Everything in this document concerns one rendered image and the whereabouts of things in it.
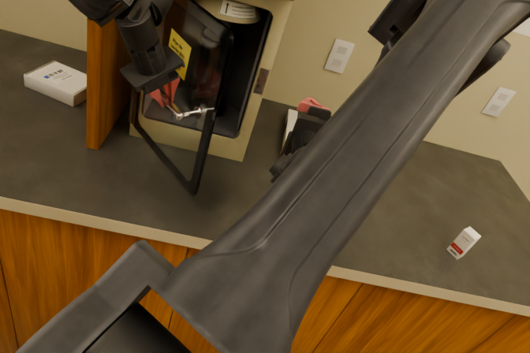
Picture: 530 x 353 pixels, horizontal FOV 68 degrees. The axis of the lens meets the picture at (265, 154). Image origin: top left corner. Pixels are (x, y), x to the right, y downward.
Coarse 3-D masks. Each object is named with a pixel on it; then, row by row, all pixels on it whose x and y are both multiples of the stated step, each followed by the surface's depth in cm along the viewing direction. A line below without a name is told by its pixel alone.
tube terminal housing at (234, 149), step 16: (240, 0) 85; (256, 0) 85; (272, 0) 85; (288, 0) 85; (272, 32) 90; (272, 48) 92; (272, 64) 94; (256, 80) 97; (256, 96) 100; (256, 112) 102; (240, 128) 109; (224, 144) 109; (240, 144) 109; (240, 160) 112
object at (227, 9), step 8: (200, 0) 90; (208, 0) 89; (216, 0) 88; (224, 0) 88; (232, 0) 88; (208, 8) 89; (216, 8) 89; (224, 8) 89; (232, 8) 89; (240, 8) 90; (248, 8) 91; (256, 8) 93; (216, 16) 89; (224, 16) 89; (232, 16) 89; (240, 16) 90; (248, 16) 91; (256, 16) 94
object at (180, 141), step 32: (192, 0) 72; (160, 32) 82; (192, 32) 74; (224, 32) 67; (192, 64) 76; (224, 64) 69; (192, 96) 79; (160, 128) 92; (192, 128) 82; (192, 160) 85; (192, 192) 88
